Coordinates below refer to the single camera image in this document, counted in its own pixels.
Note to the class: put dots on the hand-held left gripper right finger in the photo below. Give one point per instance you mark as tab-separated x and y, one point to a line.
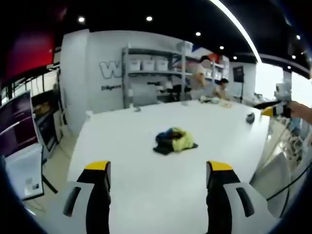
219	195

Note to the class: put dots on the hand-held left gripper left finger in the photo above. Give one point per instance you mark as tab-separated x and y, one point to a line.
97	195

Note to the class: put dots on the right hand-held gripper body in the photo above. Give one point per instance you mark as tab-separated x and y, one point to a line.
282	97

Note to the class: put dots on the yellow blue black garment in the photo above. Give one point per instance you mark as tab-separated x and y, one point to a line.
176	141

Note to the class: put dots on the small dark object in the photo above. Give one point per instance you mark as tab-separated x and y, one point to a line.
250	118

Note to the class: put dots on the beige flat item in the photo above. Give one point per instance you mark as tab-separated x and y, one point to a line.
226	104

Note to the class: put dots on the black sign on stand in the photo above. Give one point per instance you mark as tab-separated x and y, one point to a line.
238	74

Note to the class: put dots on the pile of small items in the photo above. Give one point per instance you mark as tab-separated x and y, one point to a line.
209	99

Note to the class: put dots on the long ceiling light strip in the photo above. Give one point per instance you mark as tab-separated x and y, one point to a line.
243	31

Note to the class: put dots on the white cabinet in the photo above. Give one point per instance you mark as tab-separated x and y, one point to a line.
24	170

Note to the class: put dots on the black display kiosk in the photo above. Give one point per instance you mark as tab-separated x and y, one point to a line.
47	122

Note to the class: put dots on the large dark display screen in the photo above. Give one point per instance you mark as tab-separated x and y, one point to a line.
17	122

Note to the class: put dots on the grey office chair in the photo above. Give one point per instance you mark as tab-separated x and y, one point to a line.
143	94

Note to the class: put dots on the white storage box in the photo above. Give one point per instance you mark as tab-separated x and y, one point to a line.
148	64
134	64
161	64

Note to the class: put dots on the grey metal shelving rack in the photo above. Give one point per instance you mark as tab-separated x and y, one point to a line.
156	73

